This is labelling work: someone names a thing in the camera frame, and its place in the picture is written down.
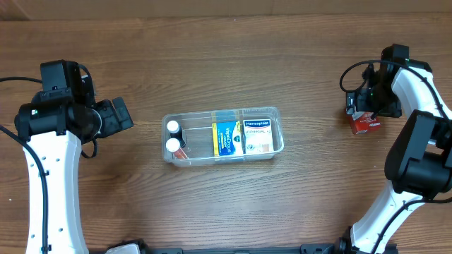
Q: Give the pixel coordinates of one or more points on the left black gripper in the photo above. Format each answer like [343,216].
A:
[115,115]

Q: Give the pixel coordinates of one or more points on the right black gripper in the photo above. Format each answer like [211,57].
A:
[363,106]

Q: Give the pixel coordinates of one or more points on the red small box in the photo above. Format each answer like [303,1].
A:
[362,122]

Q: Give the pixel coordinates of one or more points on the black bottle white cap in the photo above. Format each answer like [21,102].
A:
[176,131]

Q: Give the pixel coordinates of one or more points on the orange bottle white cap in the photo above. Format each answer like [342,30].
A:
[173,145]

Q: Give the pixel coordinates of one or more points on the blue yellow box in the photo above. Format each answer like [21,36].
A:
[227,139]

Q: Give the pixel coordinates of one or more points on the white plaster box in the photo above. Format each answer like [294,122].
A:
[258,136]

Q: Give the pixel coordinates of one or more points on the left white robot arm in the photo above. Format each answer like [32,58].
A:
[53,133]

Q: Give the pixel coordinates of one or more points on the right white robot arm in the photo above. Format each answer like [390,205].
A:
[418,165]

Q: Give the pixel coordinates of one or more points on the clear plastic container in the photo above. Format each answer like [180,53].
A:
[197,128]

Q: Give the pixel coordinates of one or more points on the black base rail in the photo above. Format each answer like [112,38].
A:
[138,246]

